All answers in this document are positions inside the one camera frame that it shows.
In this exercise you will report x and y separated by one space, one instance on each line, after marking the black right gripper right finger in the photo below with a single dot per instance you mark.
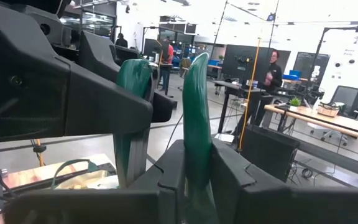
291 207

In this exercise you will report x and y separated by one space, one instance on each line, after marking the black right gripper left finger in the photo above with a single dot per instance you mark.
104 208

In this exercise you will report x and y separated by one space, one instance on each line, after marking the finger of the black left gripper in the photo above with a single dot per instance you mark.
42 99
98 53

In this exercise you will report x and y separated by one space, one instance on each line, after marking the green pruning shears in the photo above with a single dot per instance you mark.
196 124

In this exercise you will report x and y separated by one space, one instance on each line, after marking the person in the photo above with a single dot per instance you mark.
275 77
169 49
121 42

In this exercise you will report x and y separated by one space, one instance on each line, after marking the black computer tower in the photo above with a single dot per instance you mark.
269 152

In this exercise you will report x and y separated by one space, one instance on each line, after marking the long wooden desk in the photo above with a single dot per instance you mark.
346 123

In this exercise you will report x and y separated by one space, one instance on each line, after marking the cream basket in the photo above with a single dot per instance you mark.
328 110

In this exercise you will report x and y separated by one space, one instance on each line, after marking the small potted plant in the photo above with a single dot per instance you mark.
295 102

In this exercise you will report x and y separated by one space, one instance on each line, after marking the black office chair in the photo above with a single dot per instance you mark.
348 98

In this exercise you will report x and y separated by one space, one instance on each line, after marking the black desk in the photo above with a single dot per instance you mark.
228 85

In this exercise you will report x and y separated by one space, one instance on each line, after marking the black partition panel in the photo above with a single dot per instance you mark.
238 62
306 63

